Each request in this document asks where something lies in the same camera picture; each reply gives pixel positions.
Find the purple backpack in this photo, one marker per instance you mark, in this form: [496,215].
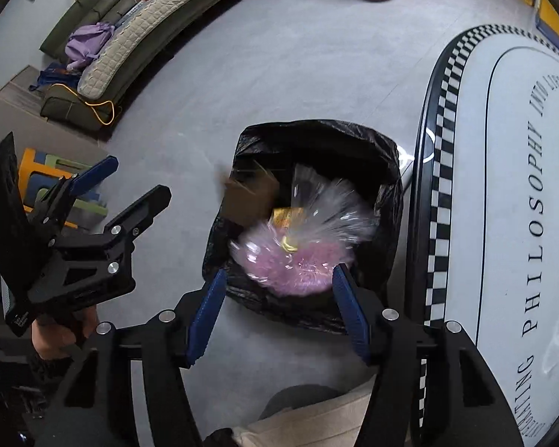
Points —
[85,44]

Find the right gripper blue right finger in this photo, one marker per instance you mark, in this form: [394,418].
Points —
[356,324]

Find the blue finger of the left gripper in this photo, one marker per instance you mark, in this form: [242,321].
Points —
[139,216]
[93,176]

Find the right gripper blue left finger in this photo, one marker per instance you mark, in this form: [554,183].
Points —
[212,296]

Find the pink clear plastic bag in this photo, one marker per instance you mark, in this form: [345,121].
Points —
[334,221]

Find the person left hand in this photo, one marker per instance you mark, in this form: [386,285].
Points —
[49,340]

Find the dark green floor bag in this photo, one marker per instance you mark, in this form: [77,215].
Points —
[64,105]

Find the brown corrugated cardboard piece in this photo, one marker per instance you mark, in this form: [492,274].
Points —
[247,203]

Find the yellow toy slide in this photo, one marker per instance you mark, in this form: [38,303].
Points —
[547,21]

